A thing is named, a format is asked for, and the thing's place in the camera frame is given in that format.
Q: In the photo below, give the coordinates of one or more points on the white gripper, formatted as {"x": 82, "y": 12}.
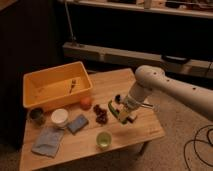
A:
{"x": 129, "y": 105}

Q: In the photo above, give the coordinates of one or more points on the green pepper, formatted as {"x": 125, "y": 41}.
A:
{"x": 113, "y": 110}

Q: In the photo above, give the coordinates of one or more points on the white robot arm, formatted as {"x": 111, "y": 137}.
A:
{"x": 149, "y": 78}

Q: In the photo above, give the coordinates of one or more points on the green plastic cup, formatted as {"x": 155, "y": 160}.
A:
{"x": 103, "y": 140}

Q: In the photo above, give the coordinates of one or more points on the dark metal cup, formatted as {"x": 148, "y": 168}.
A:
{"x": 37, "y": 116}

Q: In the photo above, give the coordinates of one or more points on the dark grape bunch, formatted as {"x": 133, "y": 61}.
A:
{"x": 101, "y": 115}

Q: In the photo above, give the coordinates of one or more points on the red tomato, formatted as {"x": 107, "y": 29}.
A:
{"x": 86, "y": 103}

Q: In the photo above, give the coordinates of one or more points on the wooden table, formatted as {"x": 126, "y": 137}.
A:
{"x": 73, "y": 147}

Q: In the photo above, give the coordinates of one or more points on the blue sponge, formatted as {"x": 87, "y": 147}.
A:
{"x": 77, "y": 124}

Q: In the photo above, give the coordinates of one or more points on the small fork in bin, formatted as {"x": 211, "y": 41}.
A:
{"x": 73, "y": 83}

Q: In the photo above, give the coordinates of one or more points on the white bowl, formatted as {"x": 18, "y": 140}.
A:
{"x": 59, "y": 117}

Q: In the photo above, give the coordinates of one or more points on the blue folded cloth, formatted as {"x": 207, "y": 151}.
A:
{"x": 48, "y": 142}

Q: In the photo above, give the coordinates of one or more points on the yellow plastic bin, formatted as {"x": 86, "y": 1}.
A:
{"x": 49, "y": 88}

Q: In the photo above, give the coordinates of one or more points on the metal shelf rail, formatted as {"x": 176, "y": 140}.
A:
{"x": 190, "y": 67}

